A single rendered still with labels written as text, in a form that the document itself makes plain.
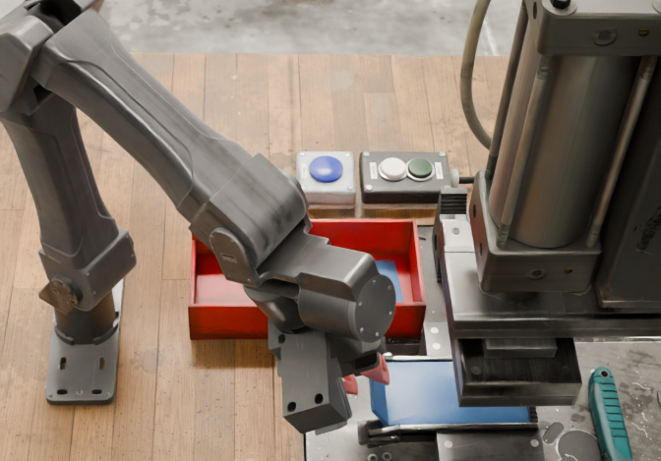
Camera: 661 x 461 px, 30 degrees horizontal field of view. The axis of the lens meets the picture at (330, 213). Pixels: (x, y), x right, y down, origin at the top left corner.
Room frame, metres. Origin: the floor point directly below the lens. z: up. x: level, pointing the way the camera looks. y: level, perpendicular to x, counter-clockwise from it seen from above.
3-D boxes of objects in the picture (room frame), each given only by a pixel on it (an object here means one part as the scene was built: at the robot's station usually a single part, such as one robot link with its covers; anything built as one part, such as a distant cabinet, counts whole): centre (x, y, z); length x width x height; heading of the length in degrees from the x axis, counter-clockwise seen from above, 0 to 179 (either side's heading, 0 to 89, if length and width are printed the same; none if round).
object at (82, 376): (0.76, 0.25, 0.94); 0.20 x 0.07 x 0.08; 6
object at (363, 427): (0.61, -0.08, 0.98); 0.07 x 0.02 x 0.01; 96
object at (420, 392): (0.66, -0.12, 1.00); 0.15 x 0.07 x 0.03; 96
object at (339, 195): (0.99, 0.01, 0.90); 0.07 x 0.07 x 0.06; 6
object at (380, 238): (0.83, 0.02, 0.93); 0.25 x 0.12 x 0.06; 96
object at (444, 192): (0.89, -0.14, 0.95); 0.06 x 0.03 x 0.09; 6
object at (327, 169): (0.99, 0.01, 0.93); 0.04 x 0.04 x 0.02
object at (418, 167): (1.00, -0.10, 0.93); 0.03 x 0.03 x 0.02
